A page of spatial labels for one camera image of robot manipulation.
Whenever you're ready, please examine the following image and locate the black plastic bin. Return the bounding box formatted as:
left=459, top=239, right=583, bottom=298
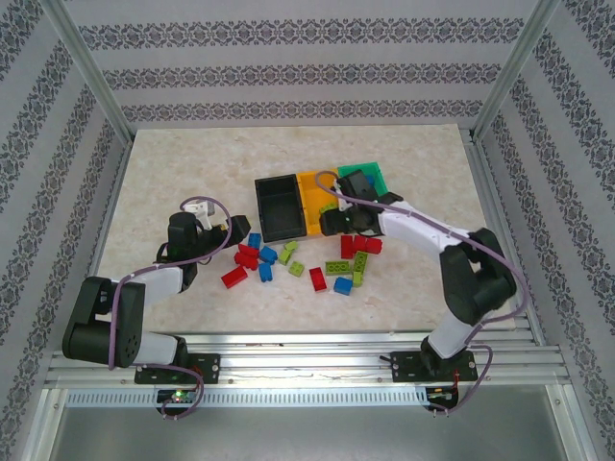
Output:
left=254, top=173, right=308, bottom=243

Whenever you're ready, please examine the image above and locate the green plastic bin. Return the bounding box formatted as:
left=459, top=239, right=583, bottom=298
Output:
left=336, top=161, right=389, bottom=203

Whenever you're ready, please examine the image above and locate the yellow plastic bin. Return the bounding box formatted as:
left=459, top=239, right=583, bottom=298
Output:
left=295, top=168, right=343, bottom=238

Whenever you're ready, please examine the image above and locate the grey metal base panel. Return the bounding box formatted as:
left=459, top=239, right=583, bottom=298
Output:
left=47, top=405, right=568, bottom=461

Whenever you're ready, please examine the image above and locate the aluminium side rail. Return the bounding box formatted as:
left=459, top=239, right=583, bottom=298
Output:
left=45, top=136, right=138, bottom=359
left=458, top=127, right=576, bottom=359

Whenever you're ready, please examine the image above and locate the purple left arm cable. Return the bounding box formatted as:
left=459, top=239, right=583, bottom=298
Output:
left=109, top=195, right=235, bottom=422

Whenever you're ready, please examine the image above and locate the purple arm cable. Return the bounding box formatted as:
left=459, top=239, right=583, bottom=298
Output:
left=314, top=170, right=531, bottom=418
left=109, top=195, right=235, bottom=422

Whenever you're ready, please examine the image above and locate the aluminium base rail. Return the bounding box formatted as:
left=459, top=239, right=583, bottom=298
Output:
left=45, top=330, right=576, bottom=388

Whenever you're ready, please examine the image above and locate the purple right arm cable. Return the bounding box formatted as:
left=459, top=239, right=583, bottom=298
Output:
left=314, top=170, right=531, bottom=418

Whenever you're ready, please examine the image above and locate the grey slotted cable duct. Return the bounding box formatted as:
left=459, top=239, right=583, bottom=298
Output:
left=64, top=387, right=430, bottom=408

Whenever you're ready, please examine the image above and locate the aluminium frame post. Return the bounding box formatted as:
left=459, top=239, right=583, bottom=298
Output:
left=470, top=0, right=563, bottom=143
left=45, top=0, right=135, bottom=143

